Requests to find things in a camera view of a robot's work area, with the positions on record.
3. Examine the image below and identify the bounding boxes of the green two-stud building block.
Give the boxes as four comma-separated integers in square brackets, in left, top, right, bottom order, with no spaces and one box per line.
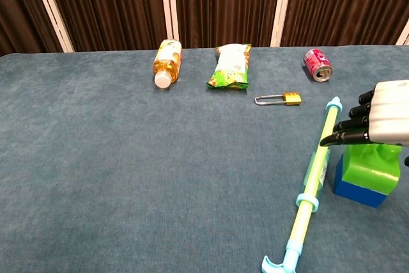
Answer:
[341,143,403,196]

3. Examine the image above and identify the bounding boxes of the blue four-stud building block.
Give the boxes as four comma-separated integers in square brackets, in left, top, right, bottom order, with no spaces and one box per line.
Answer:
[334,153,390,208]

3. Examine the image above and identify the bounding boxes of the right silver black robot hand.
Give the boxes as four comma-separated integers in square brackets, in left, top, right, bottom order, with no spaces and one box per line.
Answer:
[320,79,409,168]

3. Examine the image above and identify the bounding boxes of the yellow-green toy water pump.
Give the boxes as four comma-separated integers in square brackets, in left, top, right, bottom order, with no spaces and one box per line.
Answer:
[261,96,343,273]

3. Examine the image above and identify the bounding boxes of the red soda can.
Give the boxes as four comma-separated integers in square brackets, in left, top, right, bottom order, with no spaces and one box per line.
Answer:
[303,47,334,82]

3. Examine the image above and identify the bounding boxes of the brass long-shackle padlock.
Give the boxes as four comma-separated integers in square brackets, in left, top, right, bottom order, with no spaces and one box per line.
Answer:
[254,91,302,107]

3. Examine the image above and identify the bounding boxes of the yellow tea plastic bottle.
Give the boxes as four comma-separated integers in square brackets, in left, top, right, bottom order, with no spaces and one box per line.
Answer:
[152,39,183,89]

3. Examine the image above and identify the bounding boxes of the green white snack bag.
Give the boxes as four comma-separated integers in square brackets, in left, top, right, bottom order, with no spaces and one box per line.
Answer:
[205,43,252,90]

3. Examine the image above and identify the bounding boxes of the white folding screen frame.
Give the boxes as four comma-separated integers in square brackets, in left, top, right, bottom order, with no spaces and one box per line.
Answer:
[158,0,180,42]
[27,0,75,54]
[395,18,409,46]
[270,0,295,47]

